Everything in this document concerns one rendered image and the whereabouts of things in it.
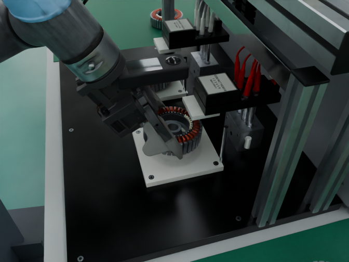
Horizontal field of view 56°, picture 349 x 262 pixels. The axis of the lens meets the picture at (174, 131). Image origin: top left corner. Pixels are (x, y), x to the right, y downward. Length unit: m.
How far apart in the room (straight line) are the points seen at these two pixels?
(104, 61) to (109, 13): 0.83
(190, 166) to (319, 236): 0.25
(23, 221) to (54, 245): 0.99
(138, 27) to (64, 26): 0.75
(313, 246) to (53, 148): 0.53
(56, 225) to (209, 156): 0.30
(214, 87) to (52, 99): 0.46
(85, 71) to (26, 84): 1.94
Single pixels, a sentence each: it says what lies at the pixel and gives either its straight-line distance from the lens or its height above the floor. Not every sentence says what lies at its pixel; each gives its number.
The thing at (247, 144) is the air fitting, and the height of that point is 0.80.
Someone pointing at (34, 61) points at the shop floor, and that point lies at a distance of 2.65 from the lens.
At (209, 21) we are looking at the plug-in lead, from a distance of 0.82.
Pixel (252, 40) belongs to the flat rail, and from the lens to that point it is 0.49.
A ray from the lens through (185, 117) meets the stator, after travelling 0.63.
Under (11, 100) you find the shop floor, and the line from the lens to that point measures 2.30.
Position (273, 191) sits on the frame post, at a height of 0.87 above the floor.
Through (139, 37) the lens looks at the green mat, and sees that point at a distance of 1.12.
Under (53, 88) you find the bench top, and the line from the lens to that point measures 0.92.
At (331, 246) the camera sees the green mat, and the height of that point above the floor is 0.75.
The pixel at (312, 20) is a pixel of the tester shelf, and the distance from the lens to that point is 0.38.
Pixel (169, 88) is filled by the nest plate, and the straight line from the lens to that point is 0.81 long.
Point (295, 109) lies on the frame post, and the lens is 0.40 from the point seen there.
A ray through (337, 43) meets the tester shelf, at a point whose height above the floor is 1.10.
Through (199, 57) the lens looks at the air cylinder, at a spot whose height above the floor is 0.82.
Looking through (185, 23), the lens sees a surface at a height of 0.92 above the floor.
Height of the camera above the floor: 1.25
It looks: 43 degrees down
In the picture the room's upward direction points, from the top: straight up
